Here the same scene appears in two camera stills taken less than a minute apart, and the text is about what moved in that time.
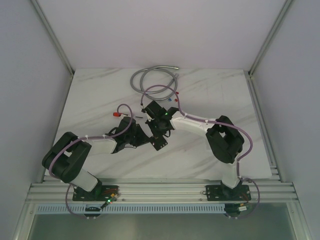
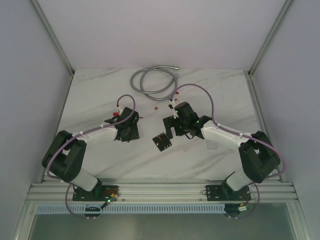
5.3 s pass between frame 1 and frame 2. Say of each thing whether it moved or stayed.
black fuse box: moved
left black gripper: moved
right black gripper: moved
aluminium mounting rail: stayed
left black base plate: stayed
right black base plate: stayed
